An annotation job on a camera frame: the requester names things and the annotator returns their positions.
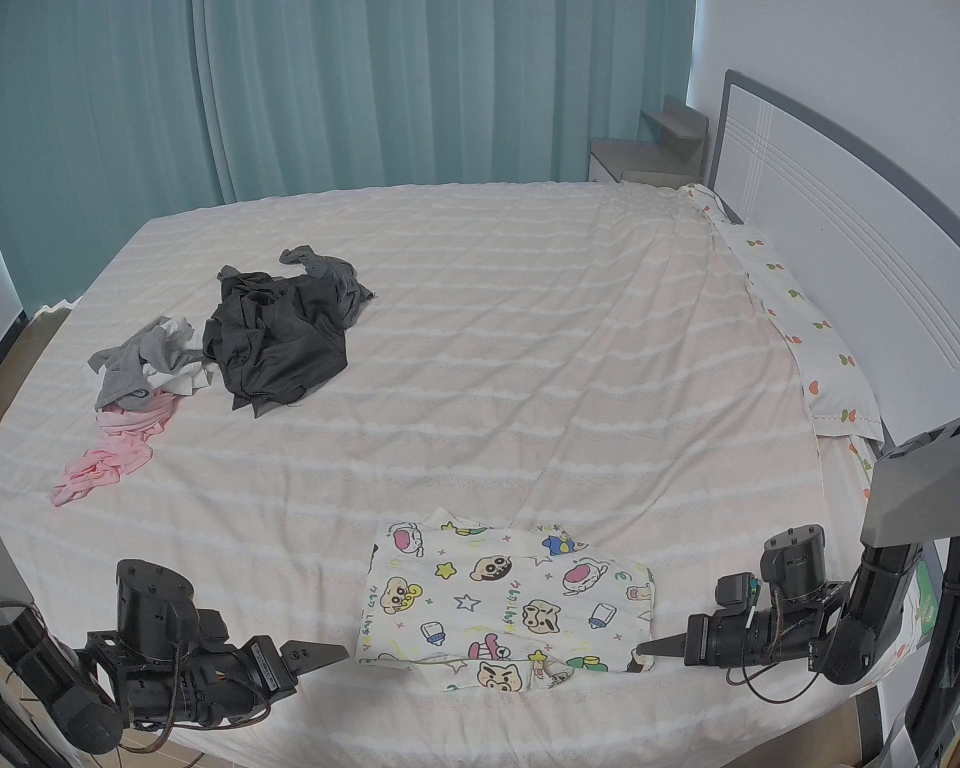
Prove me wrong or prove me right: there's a white printed pyjama top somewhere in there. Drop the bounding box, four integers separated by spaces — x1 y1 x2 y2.
354 507 657 695

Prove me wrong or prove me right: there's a pink garment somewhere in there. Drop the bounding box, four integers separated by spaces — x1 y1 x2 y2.
51 395 175 507

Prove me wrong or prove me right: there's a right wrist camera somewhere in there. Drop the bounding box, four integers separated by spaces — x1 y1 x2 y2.
714 572 761 614

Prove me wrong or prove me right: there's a white printed pillow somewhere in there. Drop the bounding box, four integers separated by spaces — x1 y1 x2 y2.
684 182 885 444

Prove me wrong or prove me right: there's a blue-green curtain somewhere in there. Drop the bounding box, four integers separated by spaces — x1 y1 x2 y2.
0 0 226 315
191 0 695 205

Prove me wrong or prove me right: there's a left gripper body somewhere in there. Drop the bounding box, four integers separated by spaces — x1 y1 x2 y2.
176 636 299 730

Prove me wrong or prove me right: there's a grey bedside table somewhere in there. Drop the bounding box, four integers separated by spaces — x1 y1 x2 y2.
588 93 712 187

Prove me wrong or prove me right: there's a grey garment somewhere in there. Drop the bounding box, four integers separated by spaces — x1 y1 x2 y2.
86 316 207 412

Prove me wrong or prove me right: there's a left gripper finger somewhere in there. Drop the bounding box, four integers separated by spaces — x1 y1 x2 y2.
279 639 353 681

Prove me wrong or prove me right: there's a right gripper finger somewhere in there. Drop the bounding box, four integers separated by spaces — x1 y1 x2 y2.
635 633 689 663

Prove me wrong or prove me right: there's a white garment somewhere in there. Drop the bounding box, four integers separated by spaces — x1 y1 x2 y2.
146 316 216 396

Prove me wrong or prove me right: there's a black garment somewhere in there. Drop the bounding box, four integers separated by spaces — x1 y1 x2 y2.
202 246 376 420

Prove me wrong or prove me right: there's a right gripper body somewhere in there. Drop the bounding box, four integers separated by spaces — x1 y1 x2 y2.
684 611 775 669

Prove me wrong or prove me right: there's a bed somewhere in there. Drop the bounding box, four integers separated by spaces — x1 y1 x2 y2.
0 69 960 768

